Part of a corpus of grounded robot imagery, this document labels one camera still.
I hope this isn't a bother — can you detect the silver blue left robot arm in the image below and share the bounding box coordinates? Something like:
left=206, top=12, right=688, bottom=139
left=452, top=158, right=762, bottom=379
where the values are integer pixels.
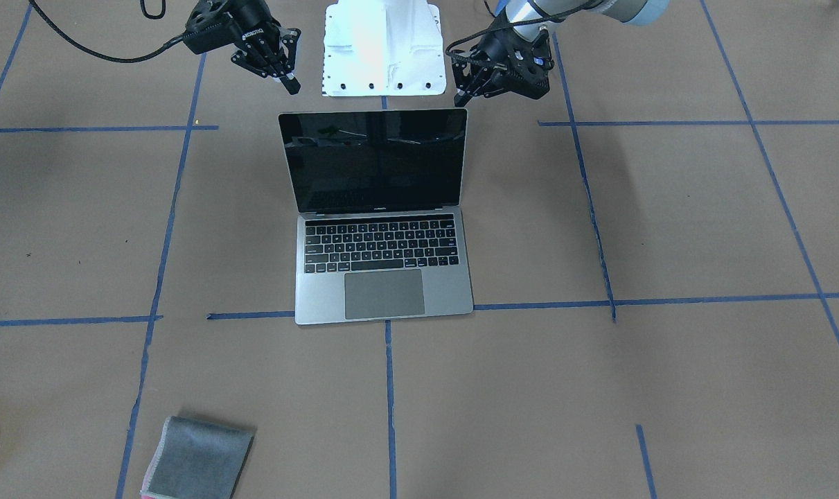
left=445, top=1, right=669, bottom=107

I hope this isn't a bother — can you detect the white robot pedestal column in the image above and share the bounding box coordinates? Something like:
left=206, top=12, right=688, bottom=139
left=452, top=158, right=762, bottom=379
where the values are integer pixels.
left=321, top=1, right=447, bottom=97

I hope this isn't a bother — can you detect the grey folded cloth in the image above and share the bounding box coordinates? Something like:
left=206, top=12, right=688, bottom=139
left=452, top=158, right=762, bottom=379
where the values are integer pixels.
left=140, top=416, right=254, bottom=498

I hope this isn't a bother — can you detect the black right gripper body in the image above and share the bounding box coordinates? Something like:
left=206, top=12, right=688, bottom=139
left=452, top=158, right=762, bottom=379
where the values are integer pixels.
left=184, top=1, right=271, bottom=54

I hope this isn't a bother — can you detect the silver grey laptop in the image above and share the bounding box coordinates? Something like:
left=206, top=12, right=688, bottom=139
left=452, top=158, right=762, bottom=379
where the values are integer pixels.
left=278, top=108, right=475, bottom=325

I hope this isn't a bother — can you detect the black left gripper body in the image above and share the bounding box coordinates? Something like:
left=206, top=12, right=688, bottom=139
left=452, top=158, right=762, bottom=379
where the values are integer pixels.
left=477, top=28, right=551, bottom=99

